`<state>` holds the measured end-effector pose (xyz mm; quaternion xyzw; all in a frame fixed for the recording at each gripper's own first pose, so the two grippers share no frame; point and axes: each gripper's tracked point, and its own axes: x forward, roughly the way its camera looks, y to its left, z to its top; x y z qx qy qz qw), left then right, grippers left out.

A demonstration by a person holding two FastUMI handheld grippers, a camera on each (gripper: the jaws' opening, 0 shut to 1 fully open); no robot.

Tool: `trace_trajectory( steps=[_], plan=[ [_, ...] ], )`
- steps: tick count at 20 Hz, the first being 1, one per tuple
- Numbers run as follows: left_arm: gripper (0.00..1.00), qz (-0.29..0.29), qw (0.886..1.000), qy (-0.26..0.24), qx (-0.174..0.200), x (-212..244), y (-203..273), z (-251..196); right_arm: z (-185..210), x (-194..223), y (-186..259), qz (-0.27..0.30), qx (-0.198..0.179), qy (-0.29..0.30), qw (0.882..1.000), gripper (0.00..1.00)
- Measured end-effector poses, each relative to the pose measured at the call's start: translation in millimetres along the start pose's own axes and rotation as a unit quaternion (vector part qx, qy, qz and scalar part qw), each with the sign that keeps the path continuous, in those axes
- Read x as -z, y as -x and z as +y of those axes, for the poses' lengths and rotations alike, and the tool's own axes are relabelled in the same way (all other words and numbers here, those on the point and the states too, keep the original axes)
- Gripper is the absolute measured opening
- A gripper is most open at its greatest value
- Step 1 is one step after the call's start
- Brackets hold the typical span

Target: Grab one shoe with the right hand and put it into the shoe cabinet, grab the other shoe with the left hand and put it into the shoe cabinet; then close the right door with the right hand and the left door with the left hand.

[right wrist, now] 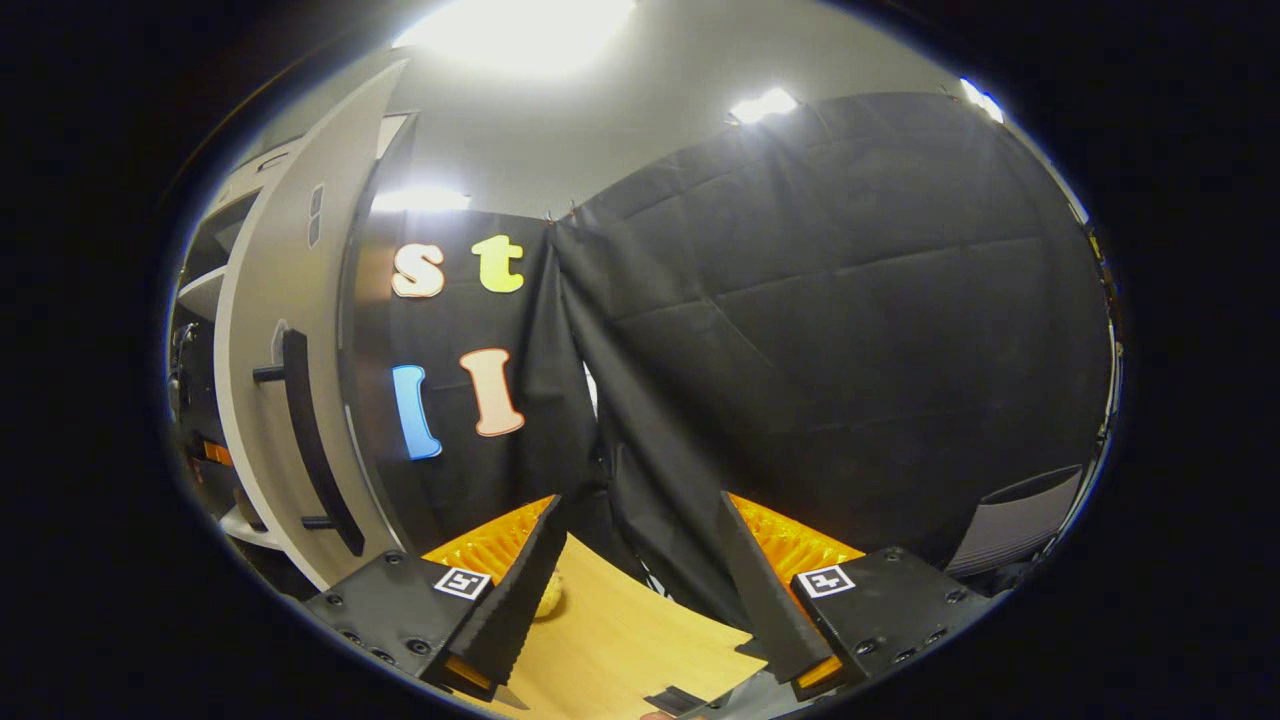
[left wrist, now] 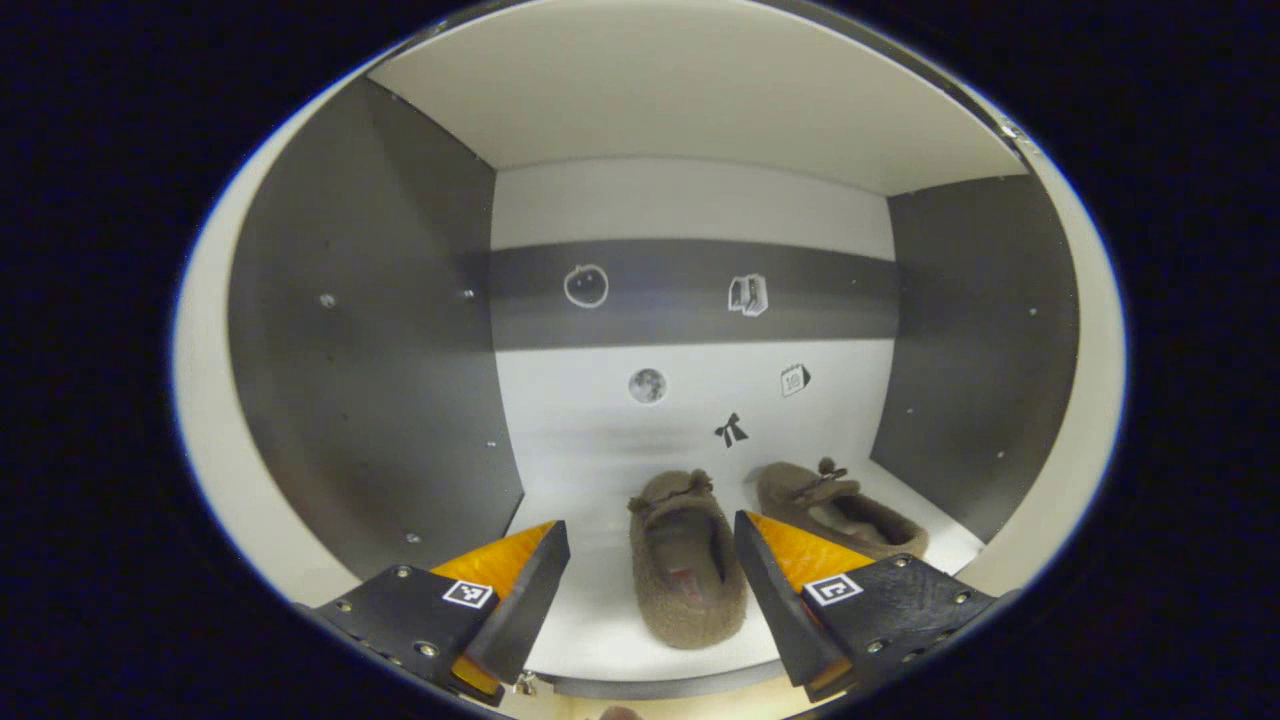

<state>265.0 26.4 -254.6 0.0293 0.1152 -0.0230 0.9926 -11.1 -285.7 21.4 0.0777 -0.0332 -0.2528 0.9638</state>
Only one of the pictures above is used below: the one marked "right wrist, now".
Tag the white shoe cabinet door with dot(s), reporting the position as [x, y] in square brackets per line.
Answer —
[270, 260]

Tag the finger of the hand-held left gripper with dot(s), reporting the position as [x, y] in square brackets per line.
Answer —
[215, 453]

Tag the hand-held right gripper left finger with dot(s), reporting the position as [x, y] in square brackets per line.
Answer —
[520, 600]

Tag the yellow round plush toy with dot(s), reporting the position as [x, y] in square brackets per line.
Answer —
[550, 598]

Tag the grey box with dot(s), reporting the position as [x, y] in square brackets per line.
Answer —
[1010, 535]

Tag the large ceiling light panel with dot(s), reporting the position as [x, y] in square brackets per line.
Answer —
[520, 35]

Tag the black backdrop cloth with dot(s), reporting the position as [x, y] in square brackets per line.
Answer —
[850, 330]
[440, 480]

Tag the white shoe cabinet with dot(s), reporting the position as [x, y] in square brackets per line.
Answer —
[205, 290]

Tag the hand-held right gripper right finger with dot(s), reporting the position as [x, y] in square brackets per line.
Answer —
[765, 600]

